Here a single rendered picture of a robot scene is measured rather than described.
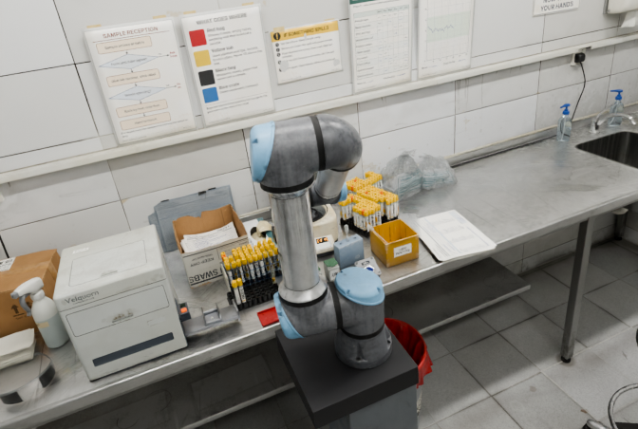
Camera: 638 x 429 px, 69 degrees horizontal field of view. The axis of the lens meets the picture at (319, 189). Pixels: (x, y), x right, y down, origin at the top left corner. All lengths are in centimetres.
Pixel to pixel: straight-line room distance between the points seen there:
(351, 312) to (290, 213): 30
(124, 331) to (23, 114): 84
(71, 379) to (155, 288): 38
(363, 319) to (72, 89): 125
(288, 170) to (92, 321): 75
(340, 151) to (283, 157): 11
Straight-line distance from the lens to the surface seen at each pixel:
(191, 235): 195
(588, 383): 262
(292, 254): 103
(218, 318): 153
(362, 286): 113
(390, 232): 178
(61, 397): 157
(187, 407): 221
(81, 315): 142
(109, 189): 194
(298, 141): 91
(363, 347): 122
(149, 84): 182
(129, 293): 139
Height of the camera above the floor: 186
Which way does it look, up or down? 26 degrees down
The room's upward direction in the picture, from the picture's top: 7 degrees counter-clockwise
